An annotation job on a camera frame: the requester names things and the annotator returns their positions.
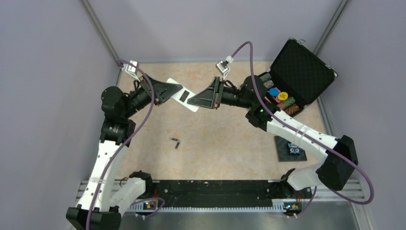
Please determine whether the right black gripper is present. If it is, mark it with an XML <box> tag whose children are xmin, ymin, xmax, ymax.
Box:
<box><xmin>188</xmin><ymin>78</ymin><xmax>253</xmax><ymax>111</ymax></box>

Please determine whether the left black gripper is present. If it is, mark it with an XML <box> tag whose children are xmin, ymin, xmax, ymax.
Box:
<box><xmin>122</xmin><ymin>72</ymin><xmax>182</xmax><ymax>118</ymax></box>

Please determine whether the white remote control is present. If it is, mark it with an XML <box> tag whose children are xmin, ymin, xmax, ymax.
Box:
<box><xmin>166</xmin><ymin>78</ymin><xmax>200</xmax><ymax>113</ymax></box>

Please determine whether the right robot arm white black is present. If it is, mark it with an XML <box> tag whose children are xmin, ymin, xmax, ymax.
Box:
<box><xmin>187</xmin><ymin>76</ymin><xmax>358</xmax><ymax>197</ymax></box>

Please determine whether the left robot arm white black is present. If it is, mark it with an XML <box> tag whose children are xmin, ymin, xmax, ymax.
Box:
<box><xmin>66</xmin><ymin>77</ymin><xmax>183</xmax><ymax>230</ymax></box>

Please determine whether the blue round chip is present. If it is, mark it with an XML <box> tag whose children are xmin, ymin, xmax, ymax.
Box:
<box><xmin>269</xmin><ymin>88</ymin><xmax>281</xmax><ymax>97</ymax></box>

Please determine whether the yellow round chip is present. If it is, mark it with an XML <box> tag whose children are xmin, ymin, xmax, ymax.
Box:
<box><xmin>277</xmin><ymin>92</ymin><xmax>289</xmax><ymax>101</ymax></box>

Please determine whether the black poker chip case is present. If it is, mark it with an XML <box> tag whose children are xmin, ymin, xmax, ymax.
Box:
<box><xmin>259</xmin><ymin>38</ymin><xmax>338</xmax><ymax>117</ymax></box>

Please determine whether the blue owl toy figure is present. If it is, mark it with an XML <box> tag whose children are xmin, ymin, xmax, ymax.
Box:
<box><xmin>288</xmin><ymin>142</ymin><xmax>301</xmax><ymax>155</ymax></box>

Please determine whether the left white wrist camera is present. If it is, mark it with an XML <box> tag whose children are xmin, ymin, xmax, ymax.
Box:
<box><xmin>124</xmin><ymin>60</ymin><xmax>139</xmax><ymax>81</ymax></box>

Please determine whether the black studded base plate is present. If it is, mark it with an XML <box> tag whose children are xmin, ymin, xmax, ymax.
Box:
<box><xmin>274</xmin><ymin>136</ymin><xmax>307</xmax><ymax>162</ymax></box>

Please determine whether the black mounting rail base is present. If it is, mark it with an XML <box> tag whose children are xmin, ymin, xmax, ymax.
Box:
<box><xmin>142</xmin><ymin>180</ymin><xmax>312</xmax><ymax>208</ymax></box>

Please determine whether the aluminium frame rail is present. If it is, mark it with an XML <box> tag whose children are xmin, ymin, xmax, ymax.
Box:
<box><xmin>76</xmin><ymin>179</ymin><xmax>365</xmax><ymax>213</ymax></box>

